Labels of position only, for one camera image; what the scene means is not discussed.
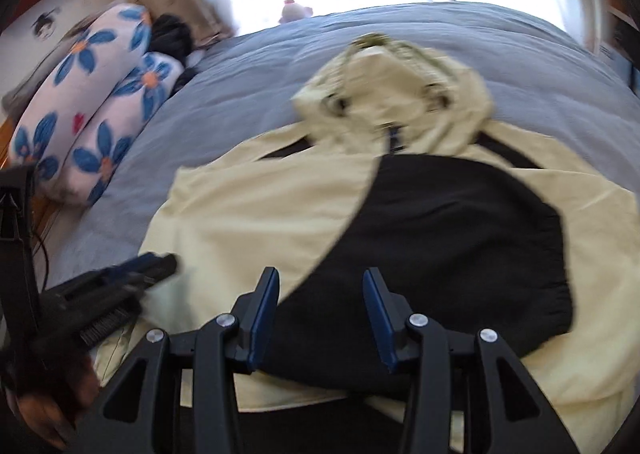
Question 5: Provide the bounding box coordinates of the cartoon face wall sticker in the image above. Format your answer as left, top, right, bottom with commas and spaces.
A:
32, 8, 61, 40

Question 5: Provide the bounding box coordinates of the person's left hand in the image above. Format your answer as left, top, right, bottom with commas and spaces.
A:
6, 356, 101, 451

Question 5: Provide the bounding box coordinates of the black cable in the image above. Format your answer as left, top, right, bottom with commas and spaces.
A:
29, 227, 54, 290

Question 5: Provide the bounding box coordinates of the yellow and black hooded jacket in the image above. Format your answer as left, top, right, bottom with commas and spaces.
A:
96, 35, 639, 453

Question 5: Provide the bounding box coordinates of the pink white plush toy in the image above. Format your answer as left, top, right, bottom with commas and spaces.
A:
279, 0, 314, 24

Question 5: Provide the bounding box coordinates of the black clothes pile by quilt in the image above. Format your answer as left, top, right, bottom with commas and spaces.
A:
149, 13, 205, 91

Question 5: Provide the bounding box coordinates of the grey bed blanket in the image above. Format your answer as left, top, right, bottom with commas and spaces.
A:
46, 2, 639, 285

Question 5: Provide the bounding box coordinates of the blue floral rolled quilt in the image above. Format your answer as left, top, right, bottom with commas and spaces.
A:
9, 3, 184, 206

